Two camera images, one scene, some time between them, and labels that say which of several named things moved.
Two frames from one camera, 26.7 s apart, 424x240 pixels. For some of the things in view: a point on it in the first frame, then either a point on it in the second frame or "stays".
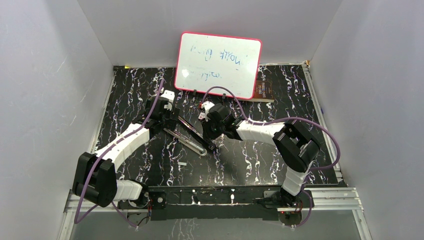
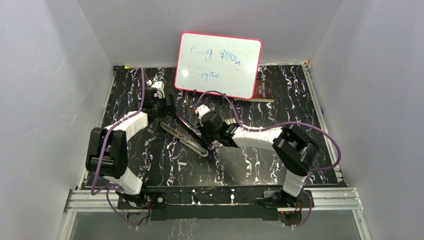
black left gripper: [170, 122] -> [169, 110]
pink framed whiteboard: [204, 61] stays
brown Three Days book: [263, 92] stays
